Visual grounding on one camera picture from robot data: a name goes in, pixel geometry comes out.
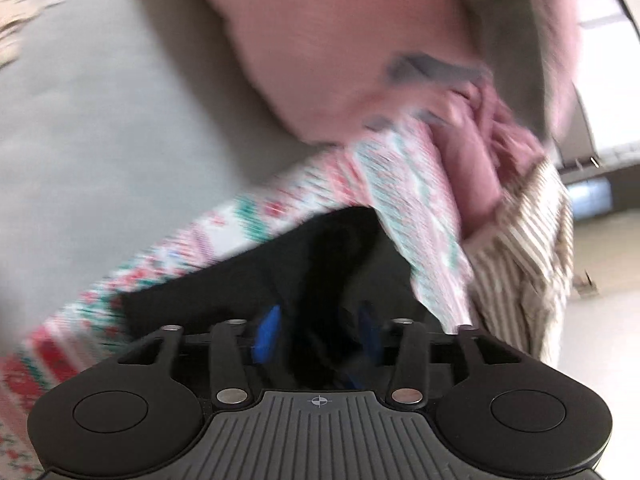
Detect patterned nordic bed sheet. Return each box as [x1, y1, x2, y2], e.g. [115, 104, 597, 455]
[1, 126, 472, 479]

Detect patterned floor rug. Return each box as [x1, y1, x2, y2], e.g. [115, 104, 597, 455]
[0, 0, 66, 68]

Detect dusty pink comforter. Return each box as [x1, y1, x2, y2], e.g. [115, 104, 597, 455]
[426, 80, 546, 238]

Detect black pants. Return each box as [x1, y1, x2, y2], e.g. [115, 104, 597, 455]
[117, 207, 442, 390]

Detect pink fleece blanket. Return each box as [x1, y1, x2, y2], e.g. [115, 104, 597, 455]
[207, 0, 578, 143]

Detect wardrobe with white doors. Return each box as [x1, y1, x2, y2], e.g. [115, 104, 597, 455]
[554, 0, 640, 221]

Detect striped beige folded blanket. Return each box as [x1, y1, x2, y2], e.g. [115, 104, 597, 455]
[464, 159, 574, 366]

